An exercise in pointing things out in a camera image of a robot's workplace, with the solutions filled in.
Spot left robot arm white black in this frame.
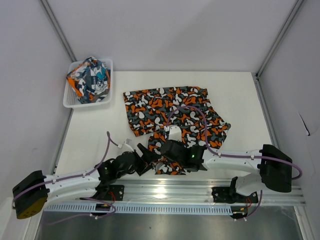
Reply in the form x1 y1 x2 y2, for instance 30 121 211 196
12 144 160 220

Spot white slotted cable duct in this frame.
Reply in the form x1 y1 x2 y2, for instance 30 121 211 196
44 201 233 216

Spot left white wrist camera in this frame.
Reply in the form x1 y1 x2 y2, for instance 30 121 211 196
118 138 134 151

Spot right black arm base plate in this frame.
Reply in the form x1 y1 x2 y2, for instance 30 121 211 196
211 176 259 204

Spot aluminium frame post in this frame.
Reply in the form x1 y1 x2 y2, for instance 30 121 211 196
38 0 77 62
255 0 307 80

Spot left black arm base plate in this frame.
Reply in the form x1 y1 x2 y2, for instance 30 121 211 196
80 184 125 202

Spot right aluminium frame post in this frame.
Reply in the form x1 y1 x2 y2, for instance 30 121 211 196
255 0 307 80

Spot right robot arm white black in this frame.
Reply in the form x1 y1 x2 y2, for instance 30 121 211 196
160 140 293 196

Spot white plastic basket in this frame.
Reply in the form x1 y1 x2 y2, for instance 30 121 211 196
63 58 114 109

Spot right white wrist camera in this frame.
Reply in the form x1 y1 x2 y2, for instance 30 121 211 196
167 126 182 142

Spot blue orange patterned shorts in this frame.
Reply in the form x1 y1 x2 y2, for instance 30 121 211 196
66 56 111 104

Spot aluminium mounting rail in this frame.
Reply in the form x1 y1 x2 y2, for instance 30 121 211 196
44 176 306 207

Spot left aluminium frame post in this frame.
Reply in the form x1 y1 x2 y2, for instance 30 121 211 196
38 0 77 62

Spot orange black camo shorts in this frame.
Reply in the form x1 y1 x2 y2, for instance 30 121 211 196
122 85 232 176

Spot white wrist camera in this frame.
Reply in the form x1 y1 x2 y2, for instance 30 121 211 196
118 138 134 151
167 126 182 142

